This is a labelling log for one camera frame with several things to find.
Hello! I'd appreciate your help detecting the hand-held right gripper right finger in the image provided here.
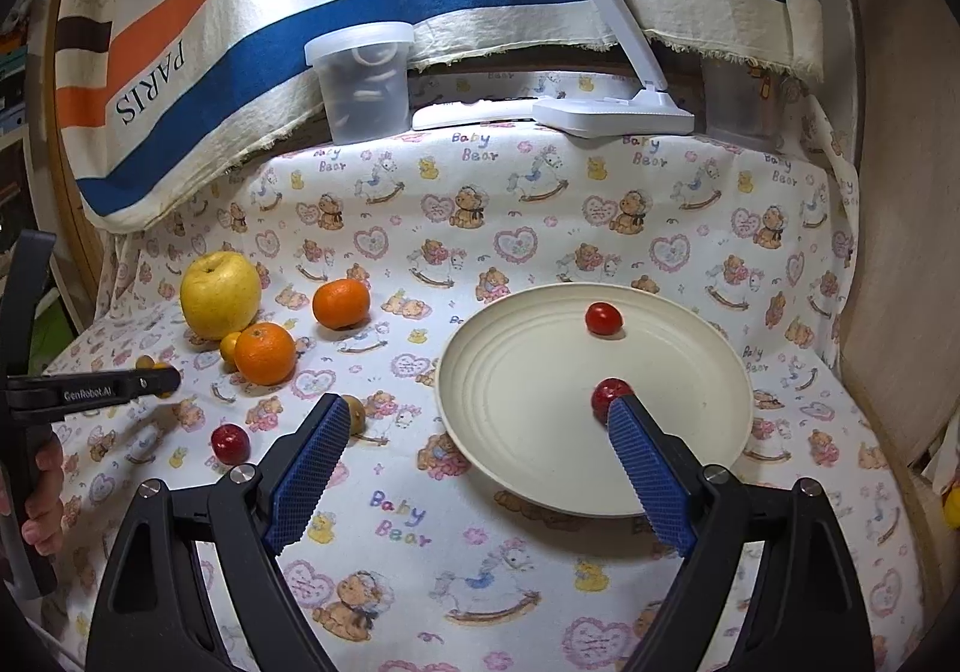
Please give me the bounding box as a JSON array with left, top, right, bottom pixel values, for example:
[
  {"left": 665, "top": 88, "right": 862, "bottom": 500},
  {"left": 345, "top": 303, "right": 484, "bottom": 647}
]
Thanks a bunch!
[{"left": 606, "top": 396, "right": 875, "bottom": 672}]

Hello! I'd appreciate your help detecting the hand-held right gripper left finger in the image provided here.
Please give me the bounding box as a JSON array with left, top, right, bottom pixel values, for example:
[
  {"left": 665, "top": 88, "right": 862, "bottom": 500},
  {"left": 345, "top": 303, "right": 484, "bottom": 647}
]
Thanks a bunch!
[{"left": 86, "top": 393, "right": 353, "bottom": 672}]

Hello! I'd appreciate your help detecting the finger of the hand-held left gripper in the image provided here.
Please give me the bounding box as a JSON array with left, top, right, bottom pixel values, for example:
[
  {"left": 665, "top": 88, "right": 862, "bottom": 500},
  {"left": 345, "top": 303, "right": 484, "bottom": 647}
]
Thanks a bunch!
[{"left": 126, "top": 364, "right": 183, "bottom": 403}]

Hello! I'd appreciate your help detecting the small red fruit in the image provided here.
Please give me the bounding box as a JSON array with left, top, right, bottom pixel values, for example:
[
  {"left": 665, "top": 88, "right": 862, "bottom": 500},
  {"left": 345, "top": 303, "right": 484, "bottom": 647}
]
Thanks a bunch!
[
  {"left": 590, "top": 377, "right": 635, "bottom": 422},
  {"left": 211, "top": 424, "right": 251, "bottom": 463}
]

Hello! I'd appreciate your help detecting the yellow apple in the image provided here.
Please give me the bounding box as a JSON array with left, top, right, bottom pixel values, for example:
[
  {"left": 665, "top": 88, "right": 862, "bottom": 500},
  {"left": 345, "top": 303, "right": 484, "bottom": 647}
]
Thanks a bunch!
[{"left": 180, "top": 250, "right": 263, "bottom": 341}]

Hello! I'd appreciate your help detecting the large orange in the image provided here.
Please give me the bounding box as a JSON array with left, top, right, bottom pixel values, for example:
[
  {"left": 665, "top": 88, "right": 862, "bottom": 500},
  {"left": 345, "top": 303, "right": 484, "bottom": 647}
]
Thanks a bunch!
[{"left": 234, "top": 322, "right": 297, "bottom": 386}]

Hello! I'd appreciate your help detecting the cream round plate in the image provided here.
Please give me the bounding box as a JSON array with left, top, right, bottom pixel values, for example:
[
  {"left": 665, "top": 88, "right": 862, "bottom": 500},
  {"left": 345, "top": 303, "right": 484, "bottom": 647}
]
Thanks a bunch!
[{"left": 436, "top": 283, "right": 753, "bottom": 518}]

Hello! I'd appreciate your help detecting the person's left hand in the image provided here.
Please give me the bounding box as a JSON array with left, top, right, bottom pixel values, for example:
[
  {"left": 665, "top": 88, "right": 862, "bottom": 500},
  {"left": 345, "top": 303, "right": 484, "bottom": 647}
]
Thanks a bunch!
[{"left": 22, "top": 439, "right": 66, "bottom": 557}]

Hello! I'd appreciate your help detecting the red cherry tomato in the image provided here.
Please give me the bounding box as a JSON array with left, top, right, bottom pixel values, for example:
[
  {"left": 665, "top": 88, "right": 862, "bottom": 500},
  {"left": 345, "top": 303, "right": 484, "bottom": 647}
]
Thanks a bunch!
[{"left": 585, "top": 301, "right": 623, "bottom": 337}]

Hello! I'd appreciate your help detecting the mandarin orange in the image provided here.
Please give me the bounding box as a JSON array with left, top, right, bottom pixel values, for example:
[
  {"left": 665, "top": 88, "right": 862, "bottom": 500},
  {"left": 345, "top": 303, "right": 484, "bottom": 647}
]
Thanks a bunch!
[{"left": 312, "top": 278, "right": 372, "bottom": 330}]

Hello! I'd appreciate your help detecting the bear-printed tablecloth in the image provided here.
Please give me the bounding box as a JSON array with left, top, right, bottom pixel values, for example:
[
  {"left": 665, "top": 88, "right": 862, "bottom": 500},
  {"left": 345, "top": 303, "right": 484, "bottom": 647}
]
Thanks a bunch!
[{"left": 41, "top": 68, "right": 938, "bottom": 672}]

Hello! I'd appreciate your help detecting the clear plastic container with lid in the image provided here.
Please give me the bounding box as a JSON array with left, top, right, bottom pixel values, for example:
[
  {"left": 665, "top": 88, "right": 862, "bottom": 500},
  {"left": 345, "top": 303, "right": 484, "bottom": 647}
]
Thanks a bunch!
[{"left": 304, "top": 22, "right": 416, "bottom": 146}]

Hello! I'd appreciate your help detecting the white desk lamp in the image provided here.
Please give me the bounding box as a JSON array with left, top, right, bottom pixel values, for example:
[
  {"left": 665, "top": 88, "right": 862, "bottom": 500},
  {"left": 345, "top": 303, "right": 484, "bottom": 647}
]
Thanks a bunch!
[{"left": 504, "top": 0, "right": 695, "bottom": 137}]

